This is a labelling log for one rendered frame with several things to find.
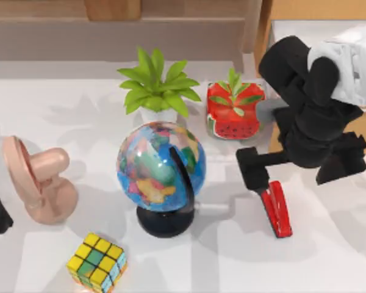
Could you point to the red stapler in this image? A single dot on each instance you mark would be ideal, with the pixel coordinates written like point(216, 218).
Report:
point(279, 210)

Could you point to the watermelon pattern plant pot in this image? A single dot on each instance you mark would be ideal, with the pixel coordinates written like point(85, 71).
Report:
point(231, 116)

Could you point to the colourful globe on black stand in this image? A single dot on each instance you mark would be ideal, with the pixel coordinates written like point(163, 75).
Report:
point(158, 171)

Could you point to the green plant in white pot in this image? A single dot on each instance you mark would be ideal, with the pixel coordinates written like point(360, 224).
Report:
point(157, 85)

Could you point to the wooden cabinet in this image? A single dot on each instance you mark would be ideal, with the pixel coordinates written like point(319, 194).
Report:
point(292, 9)

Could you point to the colourful puzzle cube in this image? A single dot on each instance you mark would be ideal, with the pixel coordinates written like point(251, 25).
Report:
point(97, 262)

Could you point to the brown wooden shelf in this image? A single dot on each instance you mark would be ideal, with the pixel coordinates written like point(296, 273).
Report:
point(109, 36)

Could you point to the pink desk fan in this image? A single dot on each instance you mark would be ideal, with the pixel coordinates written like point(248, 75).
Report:
point(48, 186)

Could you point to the light wooden block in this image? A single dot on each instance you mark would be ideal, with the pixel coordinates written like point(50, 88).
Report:
point(113, 9)

